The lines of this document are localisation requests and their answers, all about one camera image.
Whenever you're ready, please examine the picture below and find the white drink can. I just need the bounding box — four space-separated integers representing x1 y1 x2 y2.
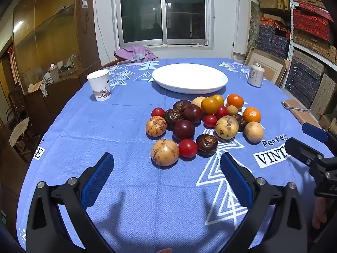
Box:
247 63 265 87

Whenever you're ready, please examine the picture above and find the tan round pear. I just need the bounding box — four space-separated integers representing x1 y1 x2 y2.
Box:
243 121 264 143

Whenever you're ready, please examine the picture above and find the orange mandarin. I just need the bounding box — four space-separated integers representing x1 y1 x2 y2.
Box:
227 93 244 109
242 106 262 124

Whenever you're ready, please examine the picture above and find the white leaning board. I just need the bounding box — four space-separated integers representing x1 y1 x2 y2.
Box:
233 0 253 56

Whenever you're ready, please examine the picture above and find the framed picture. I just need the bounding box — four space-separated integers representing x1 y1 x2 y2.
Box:
243 47 290 85

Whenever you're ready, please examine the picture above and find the folding chair with white seat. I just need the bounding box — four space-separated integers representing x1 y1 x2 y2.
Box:
9 117 31 148

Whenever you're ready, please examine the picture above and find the person's right hand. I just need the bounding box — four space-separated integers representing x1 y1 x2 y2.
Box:
312 198 328 229

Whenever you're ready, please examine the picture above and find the white plate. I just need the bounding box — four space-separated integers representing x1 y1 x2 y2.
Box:
152 63 228 94

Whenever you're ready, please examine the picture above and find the shelf of patterned boxes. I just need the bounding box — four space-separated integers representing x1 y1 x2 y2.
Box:
255 0 337 127

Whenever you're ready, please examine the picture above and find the dark purple plum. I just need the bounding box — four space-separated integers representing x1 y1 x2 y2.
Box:
173 119 196 141
182 104 203 124

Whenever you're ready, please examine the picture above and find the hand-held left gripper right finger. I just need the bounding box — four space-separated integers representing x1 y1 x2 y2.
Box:
220 152 308 253

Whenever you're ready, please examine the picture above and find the pale yellow pear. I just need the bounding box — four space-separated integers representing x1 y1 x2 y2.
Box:
191 96 206 108

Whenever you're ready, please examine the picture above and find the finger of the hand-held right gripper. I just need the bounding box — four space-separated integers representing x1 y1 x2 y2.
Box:
302 122 337 148
284 137 325 168

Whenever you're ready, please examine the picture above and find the sliding glass window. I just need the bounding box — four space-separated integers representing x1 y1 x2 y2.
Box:
113 0 212 48

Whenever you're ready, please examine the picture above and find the striped pepino melon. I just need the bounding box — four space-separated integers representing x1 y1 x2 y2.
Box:
146 116 167 138

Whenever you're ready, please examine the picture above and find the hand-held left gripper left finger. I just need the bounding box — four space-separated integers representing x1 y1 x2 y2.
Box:
20 152 115 253

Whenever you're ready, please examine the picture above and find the brown package with string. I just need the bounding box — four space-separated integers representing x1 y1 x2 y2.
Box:
282 99 324 131

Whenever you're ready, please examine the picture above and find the dark wooden chair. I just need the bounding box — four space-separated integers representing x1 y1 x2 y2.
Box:
7 84 27 119

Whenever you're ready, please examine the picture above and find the yellow speckled passionfruit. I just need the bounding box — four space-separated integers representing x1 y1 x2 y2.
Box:
151 139 180 167
215 115 239 140

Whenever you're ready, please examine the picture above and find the white paper cup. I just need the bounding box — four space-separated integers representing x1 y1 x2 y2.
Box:
87 70 112 102

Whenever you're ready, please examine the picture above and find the blue printed tablecloth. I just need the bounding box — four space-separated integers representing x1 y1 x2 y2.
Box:
16 57 335 253

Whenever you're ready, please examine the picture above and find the purple jacket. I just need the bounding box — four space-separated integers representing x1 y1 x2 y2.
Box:
116 46 160 65

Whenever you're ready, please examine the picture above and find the wooden glass display cabinet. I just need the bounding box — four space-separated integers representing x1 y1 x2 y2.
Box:
11 0 103 148

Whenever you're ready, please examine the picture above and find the green painted canvas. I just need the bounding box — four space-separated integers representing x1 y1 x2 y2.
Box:
249 0 261 48

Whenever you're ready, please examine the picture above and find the orange yellow tomato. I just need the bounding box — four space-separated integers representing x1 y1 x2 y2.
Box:
201 97 221 114

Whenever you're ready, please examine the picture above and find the white crumpled cloth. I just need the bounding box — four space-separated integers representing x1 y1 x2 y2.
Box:
39 72 53 95

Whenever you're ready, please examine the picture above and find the wooden armchair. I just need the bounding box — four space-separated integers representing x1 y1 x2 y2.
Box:
100 58 132 70

